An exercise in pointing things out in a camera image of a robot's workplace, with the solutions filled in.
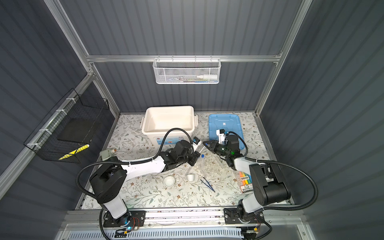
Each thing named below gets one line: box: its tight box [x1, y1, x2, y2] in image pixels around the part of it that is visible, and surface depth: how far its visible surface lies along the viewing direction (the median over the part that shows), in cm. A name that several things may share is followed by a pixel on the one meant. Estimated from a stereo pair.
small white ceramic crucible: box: [187, 174, 195, 182], surface depth 86 cm
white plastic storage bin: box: [140, 105, 198, 146], surface depth 104 cm
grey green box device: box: [99, 148, 117, 162], surface depth 93 cm
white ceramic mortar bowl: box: [163, 176, 176, 187], surface depth 87 cm
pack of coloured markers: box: [239, 171, 254, 193], surface depth 86 cm
